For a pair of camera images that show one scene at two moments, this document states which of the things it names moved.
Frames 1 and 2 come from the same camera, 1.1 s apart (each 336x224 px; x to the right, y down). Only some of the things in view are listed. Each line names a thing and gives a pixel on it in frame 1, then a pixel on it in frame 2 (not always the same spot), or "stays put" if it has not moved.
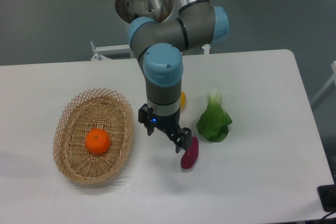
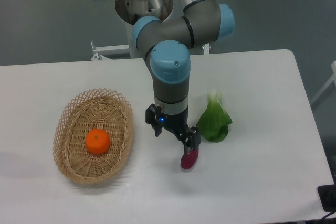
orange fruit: [97, 141] stays put
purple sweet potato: [189, 158] stays put
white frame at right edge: [333, 66] stays put
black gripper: [181, 137] -> [177, 123]
